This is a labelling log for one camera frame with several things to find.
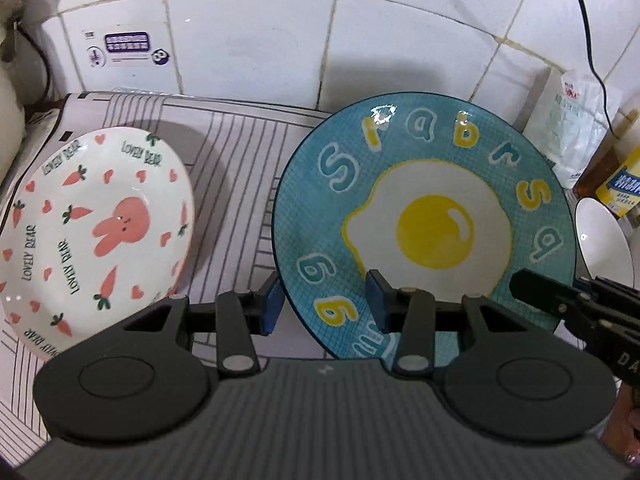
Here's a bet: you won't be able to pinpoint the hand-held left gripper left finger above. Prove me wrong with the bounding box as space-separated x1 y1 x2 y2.
122 272 286 378

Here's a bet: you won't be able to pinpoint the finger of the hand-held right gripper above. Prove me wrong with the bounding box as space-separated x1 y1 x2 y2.
510 268 596 327

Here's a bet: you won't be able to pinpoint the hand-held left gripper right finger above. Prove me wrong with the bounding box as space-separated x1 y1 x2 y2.
365 269 518 376

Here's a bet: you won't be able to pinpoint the white ribbed bowl black rim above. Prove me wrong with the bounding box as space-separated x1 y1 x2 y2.
574 197 635 291

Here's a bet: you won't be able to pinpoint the blue fried egg plate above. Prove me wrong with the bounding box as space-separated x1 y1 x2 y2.
272 92 577 361

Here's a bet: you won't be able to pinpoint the white rabbit carrot plate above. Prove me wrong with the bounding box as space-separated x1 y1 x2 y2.
0 127 196 361

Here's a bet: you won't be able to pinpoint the person's right hand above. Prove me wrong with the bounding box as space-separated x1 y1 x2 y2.
602 385 640 466

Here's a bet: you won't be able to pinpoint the yellow label oil bottle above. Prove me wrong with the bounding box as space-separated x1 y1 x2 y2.
572 95 640 220

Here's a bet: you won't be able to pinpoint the striped white tablecloth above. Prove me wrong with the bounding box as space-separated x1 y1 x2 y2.
0 90 640 441

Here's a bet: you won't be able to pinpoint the white plastic bag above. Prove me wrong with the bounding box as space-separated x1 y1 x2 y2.
522 67 625 190

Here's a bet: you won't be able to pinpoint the white pot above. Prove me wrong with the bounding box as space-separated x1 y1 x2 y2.
0 22 27 183

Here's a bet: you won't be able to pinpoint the hanging metal utensils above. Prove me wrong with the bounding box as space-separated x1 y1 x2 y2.
0 0 28 61

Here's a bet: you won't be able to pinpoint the black power cable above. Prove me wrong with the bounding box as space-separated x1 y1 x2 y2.
562 0 617 137

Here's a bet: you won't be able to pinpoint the white wall sticker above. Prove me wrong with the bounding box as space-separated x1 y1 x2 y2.
80 27 171 70

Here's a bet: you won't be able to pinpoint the dark cord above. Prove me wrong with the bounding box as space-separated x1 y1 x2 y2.
14 24 55 107

